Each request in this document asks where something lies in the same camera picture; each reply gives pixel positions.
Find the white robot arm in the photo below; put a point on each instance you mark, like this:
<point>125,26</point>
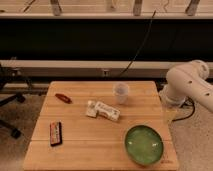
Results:
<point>188,80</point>

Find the green ceramic bowl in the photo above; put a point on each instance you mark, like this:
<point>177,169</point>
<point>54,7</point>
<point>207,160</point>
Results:
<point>144,145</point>

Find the white toothpaste box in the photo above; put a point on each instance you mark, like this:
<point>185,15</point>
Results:
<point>95,108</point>

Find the small red brown tool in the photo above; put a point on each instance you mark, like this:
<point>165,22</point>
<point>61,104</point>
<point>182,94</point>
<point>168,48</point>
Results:
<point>63,98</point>

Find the black red flat box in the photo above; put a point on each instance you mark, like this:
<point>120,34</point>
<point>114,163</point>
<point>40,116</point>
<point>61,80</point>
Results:
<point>55,133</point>

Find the black office chair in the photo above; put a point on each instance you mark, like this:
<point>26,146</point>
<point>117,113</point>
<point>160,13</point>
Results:
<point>14,132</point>

